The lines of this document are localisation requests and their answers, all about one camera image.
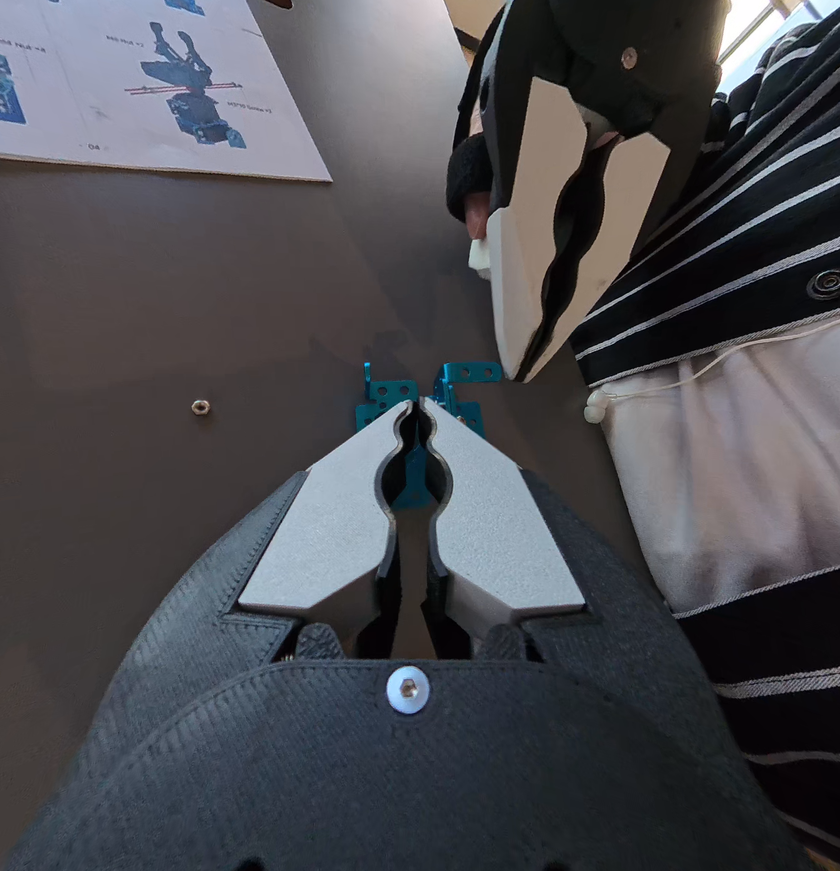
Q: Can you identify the dark grey desk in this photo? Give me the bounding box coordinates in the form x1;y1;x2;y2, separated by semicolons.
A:
0;0;673;871

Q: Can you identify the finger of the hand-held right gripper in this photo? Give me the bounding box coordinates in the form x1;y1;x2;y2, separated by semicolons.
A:
514;131;670;383
486;75;591;382

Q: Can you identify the white instruction manual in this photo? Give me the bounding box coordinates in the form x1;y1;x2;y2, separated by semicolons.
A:
0;0;334;183

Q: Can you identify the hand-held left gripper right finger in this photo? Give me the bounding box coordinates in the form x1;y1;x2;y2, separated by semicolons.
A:
420;396;587;660

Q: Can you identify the person's right hand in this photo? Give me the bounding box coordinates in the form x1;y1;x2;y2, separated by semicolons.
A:
462;102;492;237

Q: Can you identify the black striped jacket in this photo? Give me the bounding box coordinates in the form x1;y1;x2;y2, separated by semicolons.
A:
573;136;840;858

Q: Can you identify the blue metal bracket assembly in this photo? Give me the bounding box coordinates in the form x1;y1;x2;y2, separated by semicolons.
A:
354;361;504;511

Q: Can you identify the white garment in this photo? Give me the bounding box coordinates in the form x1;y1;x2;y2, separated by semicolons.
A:
586;320;840;617

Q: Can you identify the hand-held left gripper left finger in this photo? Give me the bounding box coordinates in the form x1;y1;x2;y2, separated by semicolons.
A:
238;400;415;660

